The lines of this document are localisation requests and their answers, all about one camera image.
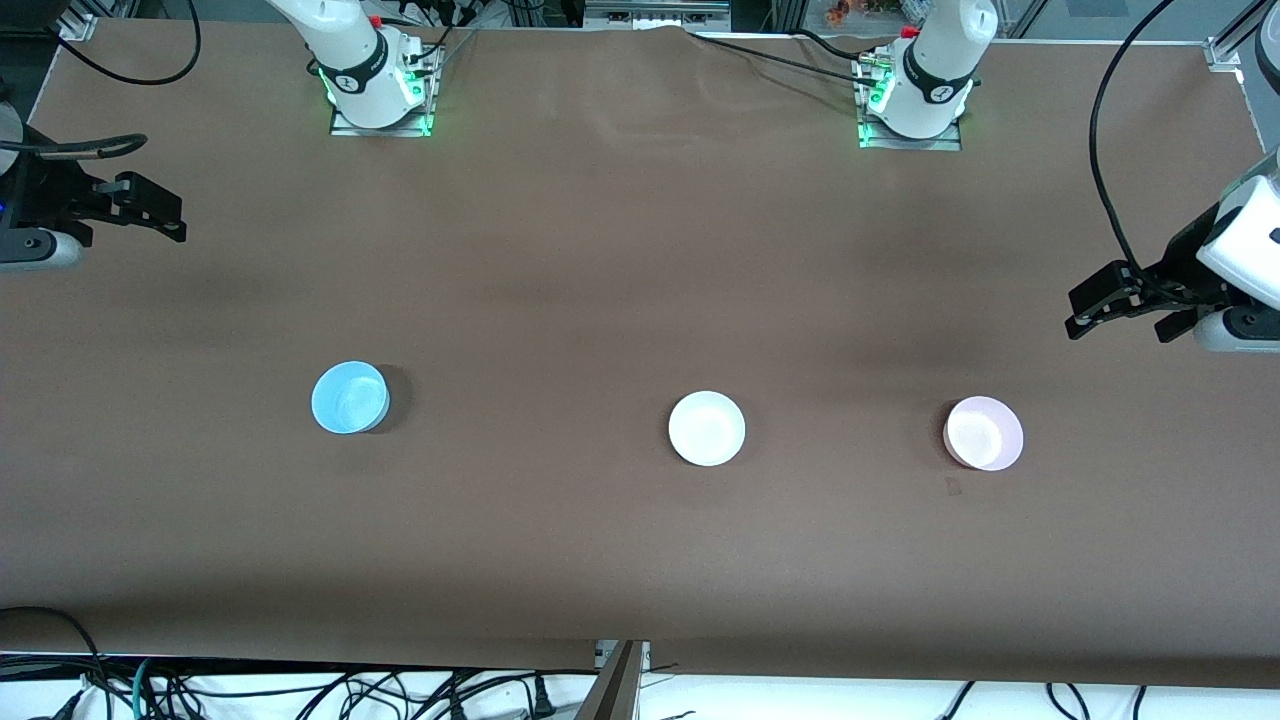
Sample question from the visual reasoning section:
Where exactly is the pink bowl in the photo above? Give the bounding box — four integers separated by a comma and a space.
943, 396, 1025, 473

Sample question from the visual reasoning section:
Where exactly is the light blue bowl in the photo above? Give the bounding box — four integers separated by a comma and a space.
311, 361, 391, 436

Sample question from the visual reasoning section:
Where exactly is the white bowl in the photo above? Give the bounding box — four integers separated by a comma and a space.
668, 391, 747, 468

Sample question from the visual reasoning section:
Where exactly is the brown table cover sheet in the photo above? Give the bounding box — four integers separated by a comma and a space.
0, 15, 1280, 691

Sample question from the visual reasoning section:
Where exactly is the grey power strip box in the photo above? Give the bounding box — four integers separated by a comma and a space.
584, 0, 734, 34

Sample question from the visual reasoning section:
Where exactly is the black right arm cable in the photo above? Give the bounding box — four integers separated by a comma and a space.
0, 0, 203, 162

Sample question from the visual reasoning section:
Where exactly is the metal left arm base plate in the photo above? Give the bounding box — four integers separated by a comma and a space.
857, 115, 964, 153

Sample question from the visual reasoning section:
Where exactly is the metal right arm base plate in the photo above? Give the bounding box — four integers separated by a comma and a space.
329, 96, 439, 139

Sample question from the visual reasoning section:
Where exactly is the black right base cable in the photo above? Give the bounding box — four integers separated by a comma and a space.
402, 0, 482, 73

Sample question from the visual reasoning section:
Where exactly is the short black base cable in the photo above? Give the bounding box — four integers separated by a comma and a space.
795, 27, 877, 62

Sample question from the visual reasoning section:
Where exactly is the black looping floor cable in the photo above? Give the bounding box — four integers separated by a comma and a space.
0, 604, 114, 720

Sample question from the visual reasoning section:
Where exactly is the long black base cable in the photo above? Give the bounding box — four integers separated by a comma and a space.
688, 32, 882, 92

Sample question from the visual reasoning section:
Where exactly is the grey metal frame beam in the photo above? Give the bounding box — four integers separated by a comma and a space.
574, 639, 652, 720

